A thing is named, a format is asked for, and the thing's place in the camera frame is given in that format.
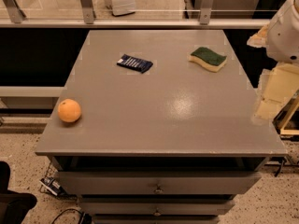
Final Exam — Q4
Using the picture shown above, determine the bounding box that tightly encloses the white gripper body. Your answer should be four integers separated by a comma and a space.
263, 63, 299, 104

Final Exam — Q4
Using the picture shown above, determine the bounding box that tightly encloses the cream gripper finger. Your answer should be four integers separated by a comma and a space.
254, 99, 283, 120
247, 24, 269, 48

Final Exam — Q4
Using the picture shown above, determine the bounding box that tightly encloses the green and yellow sponge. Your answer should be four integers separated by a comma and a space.
189, 47, 227, 73

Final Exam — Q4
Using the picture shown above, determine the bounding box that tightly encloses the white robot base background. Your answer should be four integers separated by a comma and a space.
105, 0, 136, 16

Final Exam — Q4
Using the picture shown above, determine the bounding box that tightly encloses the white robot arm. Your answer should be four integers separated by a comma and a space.
247, 0, 299, 122

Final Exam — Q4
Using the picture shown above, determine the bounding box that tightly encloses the grey drawer cabinet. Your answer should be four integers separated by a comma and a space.
36, 30, 286, 224

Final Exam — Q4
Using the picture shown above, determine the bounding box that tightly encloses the dark blue snack packet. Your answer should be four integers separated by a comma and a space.
117, 54, 153, 74

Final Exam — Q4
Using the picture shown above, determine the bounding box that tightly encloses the orange fruit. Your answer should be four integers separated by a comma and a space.
58, 99, 81, 122

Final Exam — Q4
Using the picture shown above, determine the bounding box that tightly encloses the drawer with knob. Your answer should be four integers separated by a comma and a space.
56, 171, 261, 195
79, 198, 235, 216

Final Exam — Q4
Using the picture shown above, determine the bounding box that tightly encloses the top drawer with knob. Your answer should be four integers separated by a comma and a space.
56, 171, 261, 195

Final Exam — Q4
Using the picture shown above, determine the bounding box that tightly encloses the small box on floor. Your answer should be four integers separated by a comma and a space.
40, 177, 62, 196

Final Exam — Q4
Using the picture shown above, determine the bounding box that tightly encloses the black chair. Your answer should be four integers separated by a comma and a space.
0, 161, 37, 224

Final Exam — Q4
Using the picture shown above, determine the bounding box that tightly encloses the yellow wooden frame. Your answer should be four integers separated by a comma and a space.
277, 96, 299, 135

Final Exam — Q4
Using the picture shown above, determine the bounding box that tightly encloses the black floor cable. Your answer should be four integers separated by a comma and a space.
50, 207, 92, 224

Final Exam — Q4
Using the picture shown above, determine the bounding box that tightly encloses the metal railing frame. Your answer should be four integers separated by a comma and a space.
0, 0, 273, 29

